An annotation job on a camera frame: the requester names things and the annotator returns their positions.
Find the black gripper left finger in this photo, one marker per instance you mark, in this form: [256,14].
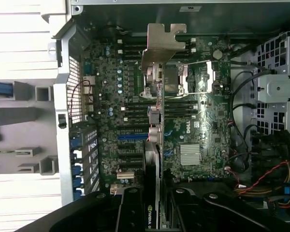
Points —
[130,212]

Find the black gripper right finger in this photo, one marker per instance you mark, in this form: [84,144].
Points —
[188,215]

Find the white PCI slot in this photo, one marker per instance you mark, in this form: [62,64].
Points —
[125,175]

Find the silver chipset heat sink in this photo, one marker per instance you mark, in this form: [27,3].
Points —
[190,154]

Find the blue expansion slot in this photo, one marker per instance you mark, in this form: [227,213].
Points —
[130,137]

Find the green motherboard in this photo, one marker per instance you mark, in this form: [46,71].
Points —
[207,135]

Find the dark grey open PC case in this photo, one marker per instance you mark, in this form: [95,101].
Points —
[62,108]

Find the CPU socket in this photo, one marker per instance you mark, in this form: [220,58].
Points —
[171,82]

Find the metal socket cover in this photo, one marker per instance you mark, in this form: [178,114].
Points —
[210,72]

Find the grey printed parts rack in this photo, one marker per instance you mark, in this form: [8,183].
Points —
[19,113]

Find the grey metal disk bay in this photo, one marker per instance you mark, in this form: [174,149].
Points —
[278,89]

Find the round coin battery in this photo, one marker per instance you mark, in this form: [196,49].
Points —
[217,54]

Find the blue plastic disk carrier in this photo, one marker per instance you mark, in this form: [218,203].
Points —
[1,89]

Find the white sticker inside case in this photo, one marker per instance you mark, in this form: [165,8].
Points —
[191,8]

